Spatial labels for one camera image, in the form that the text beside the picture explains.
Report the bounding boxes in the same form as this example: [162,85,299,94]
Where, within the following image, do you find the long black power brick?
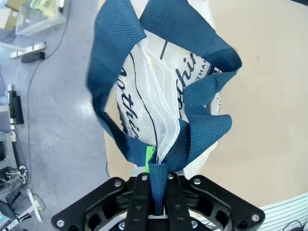
[8,83,25,125]

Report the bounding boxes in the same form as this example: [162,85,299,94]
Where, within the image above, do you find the aluminium table edge rail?
[258,194,308,231]

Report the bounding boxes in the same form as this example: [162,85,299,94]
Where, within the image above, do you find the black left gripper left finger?
[50,146,154,231]

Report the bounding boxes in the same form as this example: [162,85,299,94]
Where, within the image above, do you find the black power adapter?
[21,51,46,64]

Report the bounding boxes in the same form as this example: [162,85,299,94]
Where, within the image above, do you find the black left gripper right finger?
[163,170,265,231]

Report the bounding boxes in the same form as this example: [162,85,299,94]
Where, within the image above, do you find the clear plastic floor bin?
[15,0,66,37]

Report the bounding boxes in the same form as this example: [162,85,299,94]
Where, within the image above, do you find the thin black floor cable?
[23,0,73,183]

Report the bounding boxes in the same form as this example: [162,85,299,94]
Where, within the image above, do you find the clear shopping bag blue handles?
[85,0,243,217]

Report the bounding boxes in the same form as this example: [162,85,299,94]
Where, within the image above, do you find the white table leg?
[20,186,45,223]

